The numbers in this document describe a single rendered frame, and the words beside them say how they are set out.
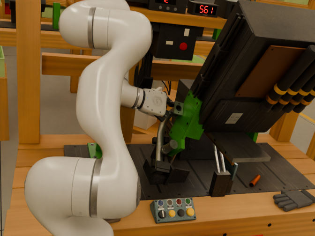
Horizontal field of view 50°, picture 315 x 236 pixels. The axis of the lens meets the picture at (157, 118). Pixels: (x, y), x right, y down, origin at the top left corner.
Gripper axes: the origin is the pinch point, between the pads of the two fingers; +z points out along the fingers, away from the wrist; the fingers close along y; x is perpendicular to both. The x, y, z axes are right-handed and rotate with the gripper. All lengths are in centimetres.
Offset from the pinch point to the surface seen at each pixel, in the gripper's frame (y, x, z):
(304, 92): 0.4, -39.6, 28.6
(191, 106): -1.2, -8.7, 2.8
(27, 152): -18, 45, -47
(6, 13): 395, 569, -100
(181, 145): -15.3, -2.7, 2.7
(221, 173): -23.4, -4.7, 20.1
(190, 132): -9.6, -3.9, 5.7
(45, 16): 416, 560, -25
